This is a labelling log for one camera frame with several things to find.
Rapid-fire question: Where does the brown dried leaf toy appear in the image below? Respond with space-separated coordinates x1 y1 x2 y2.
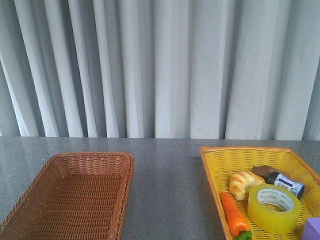
251 165 284 179

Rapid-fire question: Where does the small blue labelled bottle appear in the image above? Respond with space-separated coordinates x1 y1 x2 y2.
267 171 305 200

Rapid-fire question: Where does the yellow woven basket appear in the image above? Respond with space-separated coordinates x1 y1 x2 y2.
200 146 320 240

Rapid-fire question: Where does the yellow tape roll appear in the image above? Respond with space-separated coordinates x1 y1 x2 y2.
247 184 302 235

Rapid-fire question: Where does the grey pleated curtain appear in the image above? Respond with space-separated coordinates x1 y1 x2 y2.
0 0 320 141

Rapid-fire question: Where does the toy croissant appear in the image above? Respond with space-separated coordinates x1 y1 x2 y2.
228 171 266 201

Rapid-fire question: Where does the toy orange carrot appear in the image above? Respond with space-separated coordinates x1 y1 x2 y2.
220 192 253 240

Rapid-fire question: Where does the brown wicker basket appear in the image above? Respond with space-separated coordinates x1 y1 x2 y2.
0 152 134 240

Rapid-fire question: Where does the purple foam block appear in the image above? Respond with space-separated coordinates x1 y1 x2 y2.
301 217 320 240

